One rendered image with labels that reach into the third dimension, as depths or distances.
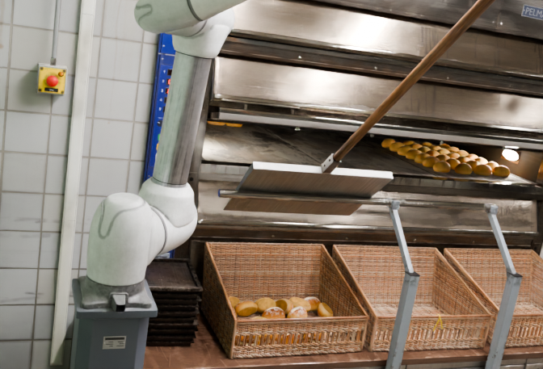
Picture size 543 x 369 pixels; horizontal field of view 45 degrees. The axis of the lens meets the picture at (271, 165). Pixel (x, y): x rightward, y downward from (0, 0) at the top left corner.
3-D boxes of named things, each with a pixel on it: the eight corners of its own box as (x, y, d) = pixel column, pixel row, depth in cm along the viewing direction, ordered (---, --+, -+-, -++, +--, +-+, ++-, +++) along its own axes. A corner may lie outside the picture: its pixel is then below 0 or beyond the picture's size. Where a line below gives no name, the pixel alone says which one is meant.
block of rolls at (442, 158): (378, 145, 378) (380, 136, 377) (447, 152, 396) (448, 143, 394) (437, 173, 323) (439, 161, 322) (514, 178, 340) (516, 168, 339)
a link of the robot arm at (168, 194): (114, 248, 188) (157, 231, 208) (161, 268, 182) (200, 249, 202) (162, -24, 169) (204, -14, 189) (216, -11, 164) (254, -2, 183)
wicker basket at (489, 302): (430, 299, 320) (441, 246, 314) (519, 297, 341) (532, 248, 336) (495, 350, 276) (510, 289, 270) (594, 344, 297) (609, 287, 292)
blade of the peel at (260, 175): (393, 178, 241) (392, 171, 243) (254, 168, 221) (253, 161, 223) (349, 215, 271) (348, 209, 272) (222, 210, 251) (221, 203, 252)
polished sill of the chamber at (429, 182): (196, 169, 272) (197, 159, 271) (536, 190, 337) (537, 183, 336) (199, 172, 266) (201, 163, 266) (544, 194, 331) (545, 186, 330)
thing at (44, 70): (35, 90, 237) (38, 62, 235) (65, 93, 241) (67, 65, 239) (35, 93, 231) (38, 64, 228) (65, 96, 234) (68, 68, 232)
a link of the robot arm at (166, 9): (180, -30, 153) (209, -23, 165) (119, -11, 161) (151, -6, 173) (191, 26, 154) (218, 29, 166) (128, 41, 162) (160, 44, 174)
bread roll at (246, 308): (255, 316, 271) (250, 307, 275) (261, 304, 269) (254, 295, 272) (235, 319, 266) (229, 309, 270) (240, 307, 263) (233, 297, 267)
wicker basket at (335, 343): (194, 301, 278) (202, 240, 272) (313, 299, 299) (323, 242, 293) (228, 361, 234) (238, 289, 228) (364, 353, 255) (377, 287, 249)
